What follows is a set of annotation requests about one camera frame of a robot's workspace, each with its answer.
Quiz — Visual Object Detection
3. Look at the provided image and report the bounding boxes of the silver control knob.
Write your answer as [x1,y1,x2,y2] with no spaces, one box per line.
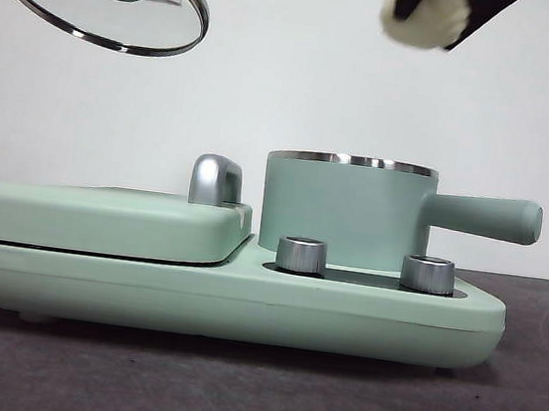
[398,253,458,296]
[274,234,330,277]

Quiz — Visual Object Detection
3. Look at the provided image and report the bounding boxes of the ridged white bun green dots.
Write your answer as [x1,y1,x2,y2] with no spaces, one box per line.
[376,0,474,55]

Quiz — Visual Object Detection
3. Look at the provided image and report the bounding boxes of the mint green griddle lid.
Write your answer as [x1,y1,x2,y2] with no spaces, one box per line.
[0,173,258,273]

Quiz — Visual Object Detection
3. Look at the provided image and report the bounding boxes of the mint green handled pot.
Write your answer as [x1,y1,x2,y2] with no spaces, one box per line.
[253,143,548,294]

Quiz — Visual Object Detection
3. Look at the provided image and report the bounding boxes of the silver griddle lid handle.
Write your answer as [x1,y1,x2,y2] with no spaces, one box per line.
[187,151,247,211]

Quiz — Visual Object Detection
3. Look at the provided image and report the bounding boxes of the mint green breakfast machine base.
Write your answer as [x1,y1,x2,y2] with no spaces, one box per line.
[0,201,513,382]

